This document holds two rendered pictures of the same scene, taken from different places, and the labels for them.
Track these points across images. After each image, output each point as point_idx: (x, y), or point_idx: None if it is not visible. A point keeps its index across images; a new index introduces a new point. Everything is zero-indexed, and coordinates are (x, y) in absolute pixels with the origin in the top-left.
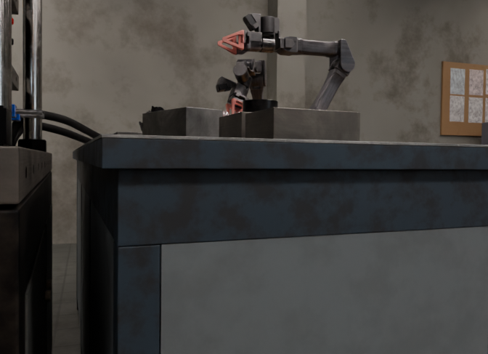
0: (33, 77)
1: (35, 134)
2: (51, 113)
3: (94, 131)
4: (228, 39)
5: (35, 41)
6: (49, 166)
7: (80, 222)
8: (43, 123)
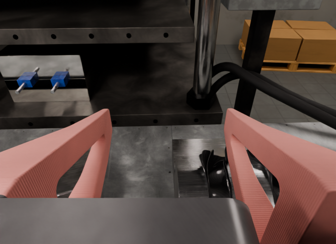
0: (197, 32)
1: (193, 89)
2: (242, 72)
3: (321, 117)
4: (257, 149)
5: None
6: (124, 124)
7: None
8: (259, 77)
